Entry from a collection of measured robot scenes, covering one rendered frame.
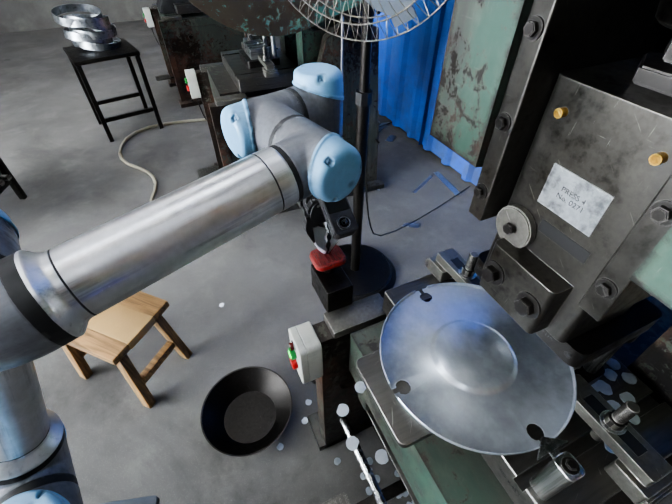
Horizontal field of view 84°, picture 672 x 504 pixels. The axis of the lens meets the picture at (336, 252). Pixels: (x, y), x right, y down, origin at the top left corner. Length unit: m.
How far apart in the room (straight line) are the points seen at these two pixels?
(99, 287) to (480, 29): 0.45
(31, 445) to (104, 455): 0.79
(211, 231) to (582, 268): 0.40
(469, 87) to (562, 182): 0.15
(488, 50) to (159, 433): 1.40
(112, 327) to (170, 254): 0.97
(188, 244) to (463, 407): 0.42
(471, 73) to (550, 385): 0.45
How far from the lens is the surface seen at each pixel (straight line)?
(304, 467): 1.36
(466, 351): 0.63
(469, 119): 0.49
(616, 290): 0.43
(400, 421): 0.56
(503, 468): 0.68
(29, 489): 0.79
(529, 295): 0.51
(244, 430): 1.42
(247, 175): 0.42
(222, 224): 0.41
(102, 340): 1.35
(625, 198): 0.44
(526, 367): 0.66
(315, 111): 0.58
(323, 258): 0.78
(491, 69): 0.46
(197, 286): 1.83
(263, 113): 0.53
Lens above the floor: 1.30
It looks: 44 degrees down
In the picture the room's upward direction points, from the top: straight up
